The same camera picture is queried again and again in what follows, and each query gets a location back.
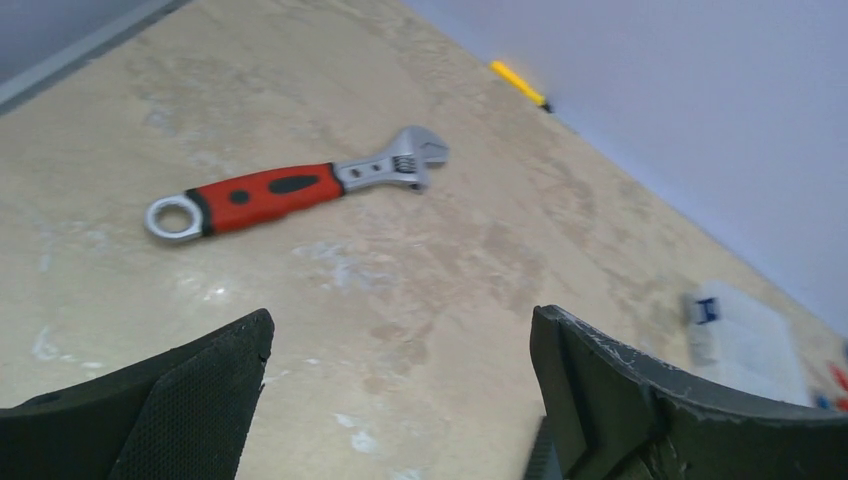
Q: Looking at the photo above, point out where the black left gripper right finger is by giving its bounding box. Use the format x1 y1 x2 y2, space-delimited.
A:
524 305 847 479

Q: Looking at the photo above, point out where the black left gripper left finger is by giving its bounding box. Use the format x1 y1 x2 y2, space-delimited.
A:
1 309 274 479

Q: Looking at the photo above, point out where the clear plastic parts box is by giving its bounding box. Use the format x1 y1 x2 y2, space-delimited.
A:
683 281 813 407

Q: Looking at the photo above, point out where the red ethernet cable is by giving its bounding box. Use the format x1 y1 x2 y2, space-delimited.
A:
828 360 848 412

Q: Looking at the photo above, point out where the yellow handled screwdriver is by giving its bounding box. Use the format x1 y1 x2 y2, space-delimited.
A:
489 61 553 114

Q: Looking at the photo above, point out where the red handled adjustable wrench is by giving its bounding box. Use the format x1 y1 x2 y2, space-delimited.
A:
144 125 449 243

